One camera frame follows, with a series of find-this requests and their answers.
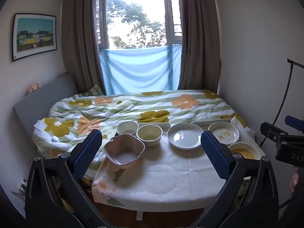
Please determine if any pink wavy bowl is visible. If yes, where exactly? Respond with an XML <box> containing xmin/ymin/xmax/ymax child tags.
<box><xmin>104</xmin><ymin>134</ymin><xmax>145</xmax><ymax>166</ymax></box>

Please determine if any white floral tablecloth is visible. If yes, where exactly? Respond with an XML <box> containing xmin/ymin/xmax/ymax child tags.
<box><xmin>91</xmin><ymin>116</ymin><xmax>267</xmax><ymax>207</ymax></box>

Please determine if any white rectangular tray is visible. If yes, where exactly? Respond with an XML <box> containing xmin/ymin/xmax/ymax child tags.
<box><xmin>137</xmin><ymin>122</ymin><xmax>171</xmax><ymax>129</ymax></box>

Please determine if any light blue cloth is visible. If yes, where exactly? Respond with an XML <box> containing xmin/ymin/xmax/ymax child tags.
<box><xmin>98</xmin><ymin>45</ymin><xmax>182</xmax><ymax>96</ymax></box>

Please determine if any window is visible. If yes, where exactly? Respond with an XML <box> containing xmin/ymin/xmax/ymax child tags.
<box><xmin>95</xmin><ymin>0</ymin><xmax>183</xmax><ymax>50</ymax></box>

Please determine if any small pink plush toy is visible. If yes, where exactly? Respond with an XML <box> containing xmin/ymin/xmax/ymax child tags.
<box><xmin>26</xmin><ymin>83</ymin><xmax>40</xmax><ymax>93</ymax></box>

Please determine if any white bowl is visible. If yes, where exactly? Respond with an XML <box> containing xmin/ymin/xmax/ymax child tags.
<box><xmin>116</xmin><ymin>121</ymin><xmax>139</xmax><ymax>138</ymax></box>

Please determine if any floral striped blanket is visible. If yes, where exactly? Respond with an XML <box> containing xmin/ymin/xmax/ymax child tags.
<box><xmin>32</xmin><ymin>89</ymin><xmax>252</xmax><ymax>180</ymax></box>

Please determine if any person's right hand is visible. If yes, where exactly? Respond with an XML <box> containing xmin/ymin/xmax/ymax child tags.
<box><xmin>290</xmin><ymin>172</ymin><xmax>300</xmax><ymax>193</ymax></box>

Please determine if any grey padded headboard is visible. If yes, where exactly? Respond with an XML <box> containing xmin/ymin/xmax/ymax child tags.
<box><xmin>12</xmin><ymin>73</ymin><xmax>78</xmax><ymax>145</ymax></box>

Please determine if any duck print plate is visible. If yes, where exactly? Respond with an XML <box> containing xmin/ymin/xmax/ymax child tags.
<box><xmin>208</xmin><ymin>122</ymin><xmax>240</xmax><ymax>146</ymax></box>

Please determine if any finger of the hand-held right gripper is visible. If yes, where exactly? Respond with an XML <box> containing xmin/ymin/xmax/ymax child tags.
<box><xmin>260</xmin><ymin>122</ymin><xmax>304</xmax><ymax>145</ymax></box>
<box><xmin>284</xmin><ymin>115</ymin><xmax>304</xmax><ymax>132</ymax></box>

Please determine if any black cable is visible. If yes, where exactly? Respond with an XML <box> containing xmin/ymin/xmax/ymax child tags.
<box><xmin>258</xmin><ymin>62</ymin><xmax>295</xmax><ymax>148</ymax></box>

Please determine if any framed town picture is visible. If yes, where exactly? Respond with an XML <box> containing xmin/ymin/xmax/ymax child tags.
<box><xmin>12</xmin><ymin>13</ymin><xmax>57</xmax><ymax>62</ymax></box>

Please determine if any cream bowl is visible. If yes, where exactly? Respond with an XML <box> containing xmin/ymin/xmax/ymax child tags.
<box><xmin>136</xmin><ymin>125</ymin><xmax>163</xmax><ymax>147</ymax></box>

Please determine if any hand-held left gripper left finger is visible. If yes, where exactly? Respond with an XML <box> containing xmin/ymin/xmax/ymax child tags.
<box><xmin>25</xmin><ymin>129</ymin><xmax>103</xmax><ymax>219</ymax></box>

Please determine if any green striped pillow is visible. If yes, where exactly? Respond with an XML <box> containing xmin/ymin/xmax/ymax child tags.
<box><xmin>79</xmin><ymin>84</ymin><xmax>104</xmax><ymax>97</ymax></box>

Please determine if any black metal bar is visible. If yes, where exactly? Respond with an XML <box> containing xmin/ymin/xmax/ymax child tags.
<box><xmin>287</xmin><ymin>58</ymin><xmax>304</xmax><ymax>69</ymax></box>

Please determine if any plain white plate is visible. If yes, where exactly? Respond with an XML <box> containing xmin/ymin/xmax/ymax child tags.
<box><xmin>167</xmin><ymin>123</ymin><xmax>205</xmax><ymax>150</ymax></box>

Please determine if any brown curtain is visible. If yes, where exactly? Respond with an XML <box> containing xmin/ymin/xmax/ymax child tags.
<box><xmin>177</xmin><ymin>0</ymin><xmax>222</xmax><ymax>91</ymax></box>
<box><xmin>61</xmin><ymin>0</ymin><xmax>107</xmax><ymax>96</ymax></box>

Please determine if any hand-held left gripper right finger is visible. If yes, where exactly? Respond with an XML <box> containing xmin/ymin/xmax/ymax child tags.
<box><xmin>200</xmin><ymin>130</ymin><xmax>279</xmax><ymax>219</ymax></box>

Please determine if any yellow plate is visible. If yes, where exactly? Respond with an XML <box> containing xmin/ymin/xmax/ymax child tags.
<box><xmin>227</xmin><ymin>142</ymin><xmax>262</xmax><ymax>161</ymax></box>

